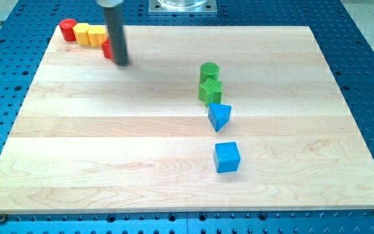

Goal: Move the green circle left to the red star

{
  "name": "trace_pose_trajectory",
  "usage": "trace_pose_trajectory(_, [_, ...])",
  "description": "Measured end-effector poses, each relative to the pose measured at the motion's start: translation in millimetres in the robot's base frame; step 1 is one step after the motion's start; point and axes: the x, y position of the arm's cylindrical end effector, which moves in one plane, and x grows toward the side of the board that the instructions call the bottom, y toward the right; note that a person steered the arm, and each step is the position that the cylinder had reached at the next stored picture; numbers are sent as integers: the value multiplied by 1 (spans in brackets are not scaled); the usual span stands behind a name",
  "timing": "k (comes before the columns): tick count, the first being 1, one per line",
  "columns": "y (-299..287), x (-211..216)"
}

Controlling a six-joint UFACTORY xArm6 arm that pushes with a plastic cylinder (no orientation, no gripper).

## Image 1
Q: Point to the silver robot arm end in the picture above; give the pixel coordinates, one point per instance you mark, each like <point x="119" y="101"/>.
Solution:
<point x="109" y="3"/>

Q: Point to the green star block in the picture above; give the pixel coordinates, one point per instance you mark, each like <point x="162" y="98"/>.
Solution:
<point x="211" y="91"/>

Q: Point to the red star block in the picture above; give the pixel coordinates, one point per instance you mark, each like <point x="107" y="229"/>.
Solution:
<point x="107" y="50"/>

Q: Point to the blue triangle block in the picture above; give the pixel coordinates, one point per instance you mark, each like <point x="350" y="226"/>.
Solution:
<point x="219" y="115"/>

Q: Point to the green cylinder block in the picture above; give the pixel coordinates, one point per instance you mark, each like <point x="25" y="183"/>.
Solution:
<point x="208" y="70"/>

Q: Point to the blue cube block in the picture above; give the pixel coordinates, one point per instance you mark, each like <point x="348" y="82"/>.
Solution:
<point x="226" y="157"/>

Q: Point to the wooden board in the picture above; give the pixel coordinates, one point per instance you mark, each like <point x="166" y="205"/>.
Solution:
<point x="93" y="137"/>

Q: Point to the yellow pentagon block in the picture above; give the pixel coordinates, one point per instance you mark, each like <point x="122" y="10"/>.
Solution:
<point x="97" y="35"/>

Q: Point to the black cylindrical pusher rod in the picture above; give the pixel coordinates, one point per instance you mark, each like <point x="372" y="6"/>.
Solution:
<point x="114" y="22"/>

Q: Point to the yellow hexagon block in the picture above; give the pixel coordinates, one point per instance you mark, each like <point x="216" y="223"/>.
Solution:
<point x="80" y="31"/>

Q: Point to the red cylinder block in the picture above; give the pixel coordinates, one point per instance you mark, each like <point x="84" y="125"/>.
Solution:
<point x="66" y="27"/>

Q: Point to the blue perforated metal table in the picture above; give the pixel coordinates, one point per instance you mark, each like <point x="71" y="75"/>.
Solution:
<point x="25" y="35"/>

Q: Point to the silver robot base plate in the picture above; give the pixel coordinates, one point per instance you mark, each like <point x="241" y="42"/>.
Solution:
<point x="167" y="7"/>

